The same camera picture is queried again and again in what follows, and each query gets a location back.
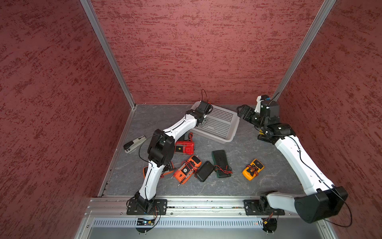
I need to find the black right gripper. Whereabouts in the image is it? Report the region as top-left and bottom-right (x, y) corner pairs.
(236, 104), (267, 129)

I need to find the bright red multimeter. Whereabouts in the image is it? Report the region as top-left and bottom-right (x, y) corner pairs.
(175, 140), (195, 155)

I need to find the black multimeter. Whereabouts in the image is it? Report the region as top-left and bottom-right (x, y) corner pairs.
(195, 161), (214, 182)

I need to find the yellow multimeter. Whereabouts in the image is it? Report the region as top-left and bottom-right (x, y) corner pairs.
(242, 159), (265, 181)

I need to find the green multimeter with leads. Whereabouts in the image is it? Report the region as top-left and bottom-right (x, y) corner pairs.
(212, 150), (232, 178)

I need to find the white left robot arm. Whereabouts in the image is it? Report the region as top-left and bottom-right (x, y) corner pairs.
(134, 101), (213, 213)

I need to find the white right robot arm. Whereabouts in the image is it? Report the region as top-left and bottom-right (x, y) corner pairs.
(237, 96), (348, 224)

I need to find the white plastic basket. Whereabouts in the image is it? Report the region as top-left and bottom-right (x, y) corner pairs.
(191, 105), (240, 144)

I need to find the orange multimeter with probes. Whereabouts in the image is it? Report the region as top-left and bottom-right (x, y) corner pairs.
(172, 155), (202, 185)

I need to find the orange grey multimeter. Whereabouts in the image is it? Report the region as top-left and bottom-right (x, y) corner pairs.
(143, 161), (177, 178)

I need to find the white black stapler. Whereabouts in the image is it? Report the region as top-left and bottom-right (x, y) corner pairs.
(123, 135), (146, 153)

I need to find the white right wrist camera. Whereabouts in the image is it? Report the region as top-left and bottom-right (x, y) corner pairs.
(255, 95), (271, 113)

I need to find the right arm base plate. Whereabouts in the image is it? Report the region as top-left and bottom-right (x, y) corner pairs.
(243, 197), (285, 216)

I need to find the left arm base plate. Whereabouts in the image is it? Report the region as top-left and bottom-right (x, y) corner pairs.
(126, 198), (168, 216)

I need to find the right aluminium corner post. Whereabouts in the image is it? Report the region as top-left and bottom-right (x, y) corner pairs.
(273, 0), (336, 101)

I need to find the aluminium corner post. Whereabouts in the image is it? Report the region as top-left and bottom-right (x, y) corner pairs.
(273, 0), (336, 101)
(80, 0), (136, 110)

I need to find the aluminium front rail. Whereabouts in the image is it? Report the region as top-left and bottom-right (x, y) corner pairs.
(85, 195), (327, 217)

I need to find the left aluminium corner post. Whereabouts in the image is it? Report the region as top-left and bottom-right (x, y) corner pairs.
(80, 0), (136, 110)

